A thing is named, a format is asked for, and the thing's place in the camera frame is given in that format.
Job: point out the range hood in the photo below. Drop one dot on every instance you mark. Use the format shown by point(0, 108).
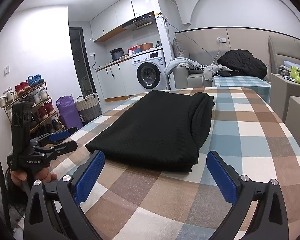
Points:
point(140, 21)

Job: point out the houndstooth pillow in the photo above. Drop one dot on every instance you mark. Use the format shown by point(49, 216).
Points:
point(197, 67)

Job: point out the group of shoes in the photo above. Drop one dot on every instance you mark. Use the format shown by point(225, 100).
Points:
point(22, 86)

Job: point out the white wall socket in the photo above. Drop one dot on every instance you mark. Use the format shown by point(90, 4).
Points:
point(222, 39)

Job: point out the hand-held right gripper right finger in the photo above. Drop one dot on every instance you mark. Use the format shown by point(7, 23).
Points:
point(221, 177)

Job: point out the red container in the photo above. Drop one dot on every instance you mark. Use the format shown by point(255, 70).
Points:
point(133, 49)

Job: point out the wooden shoe rack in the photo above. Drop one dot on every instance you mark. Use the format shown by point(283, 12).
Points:
point(50, 117)

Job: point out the brown blue plaid tablecloth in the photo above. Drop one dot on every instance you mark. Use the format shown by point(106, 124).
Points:
point(240, 142)

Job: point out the light blue cloth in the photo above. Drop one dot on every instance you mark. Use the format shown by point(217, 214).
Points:
point(177, 63)

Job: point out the pile of pale clothes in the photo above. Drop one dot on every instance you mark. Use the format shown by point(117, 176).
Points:
point(210, 71)

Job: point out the grey padded headboard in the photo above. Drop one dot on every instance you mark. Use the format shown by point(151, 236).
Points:
point(285, 52)

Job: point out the woven laundry basket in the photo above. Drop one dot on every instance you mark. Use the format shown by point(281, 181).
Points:
point(88, 107)

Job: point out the person's left hand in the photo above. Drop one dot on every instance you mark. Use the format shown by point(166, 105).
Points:
point(46, 175)

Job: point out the green plush toy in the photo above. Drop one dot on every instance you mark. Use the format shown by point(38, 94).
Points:
point(295, 71)

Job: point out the black door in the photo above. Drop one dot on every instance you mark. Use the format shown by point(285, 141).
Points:
point(77, 55)

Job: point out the black quilted jacket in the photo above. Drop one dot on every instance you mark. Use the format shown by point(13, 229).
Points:
point(242, 63)

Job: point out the black knit sweater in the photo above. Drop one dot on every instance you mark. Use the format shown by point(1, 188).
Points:
point(152, 130)

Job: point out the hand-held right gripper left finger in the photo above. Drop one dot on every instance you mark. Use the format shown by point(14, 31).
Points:
point(88, 177)

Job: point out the blue pillow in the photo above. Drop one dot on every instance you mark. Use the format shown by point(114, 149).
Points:
point(288, 63)

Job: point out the grey sofa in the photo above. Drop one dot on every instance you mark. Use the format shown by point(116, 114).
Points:
point(192, 80)

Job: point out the brown cooking pot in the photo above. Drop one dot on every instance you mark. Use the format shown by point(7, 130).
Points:
point(146, 46)

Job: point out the grey sofa cushion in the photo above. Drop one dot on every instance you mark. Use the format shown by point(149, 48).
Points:
point(181, 50)

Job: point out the flat black bag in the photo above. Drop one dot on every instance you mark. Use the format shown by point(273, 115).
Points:
point(230, 73)

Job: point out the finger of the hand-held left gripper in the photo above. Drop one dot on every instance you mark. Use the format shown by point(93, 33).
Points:
point(60, 136)
point(65, 147)

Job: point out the teal checkered tablecloth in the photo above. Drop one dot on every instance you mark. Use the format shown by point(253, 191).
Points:
point(240, 82)

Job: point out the purple bag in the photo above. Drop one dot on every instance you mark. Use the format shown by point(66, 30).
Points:
point(68, 112)

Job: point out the white washing machine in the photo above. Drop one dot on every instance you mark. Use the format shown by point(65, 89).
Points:
point(150, 75)

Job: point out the grey nightstand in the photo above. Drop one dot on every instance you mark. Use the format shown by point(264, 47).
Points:
point(282, 92)

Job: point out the white light switch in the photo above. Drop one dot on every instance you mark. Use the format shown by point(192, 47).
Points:
point(6, 69)

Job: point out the white wall cabinets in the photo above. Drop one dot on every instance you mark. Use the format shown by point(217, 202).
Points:
point(115, 15)

